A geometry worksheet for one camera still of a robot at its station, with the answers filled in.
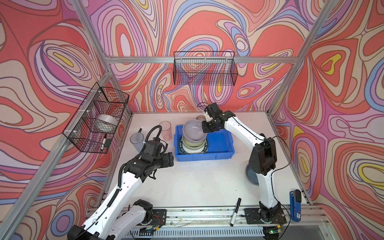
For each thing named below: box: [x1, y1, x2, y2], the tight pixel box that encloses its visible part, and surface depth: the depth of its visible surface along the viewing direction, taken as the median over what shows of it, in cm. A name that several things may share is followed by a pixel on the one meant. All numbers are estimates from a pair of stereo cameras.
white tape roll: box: [94, 114, 118, 133], surface depth 73 cm
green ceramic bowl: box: [182, 135, 207, 149], surface depth 92 cm
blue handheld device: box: [289, 189, 302, 223], surface depth 76 cm
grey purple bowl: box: [182, 119, 207, 143], surface depth 92 cm
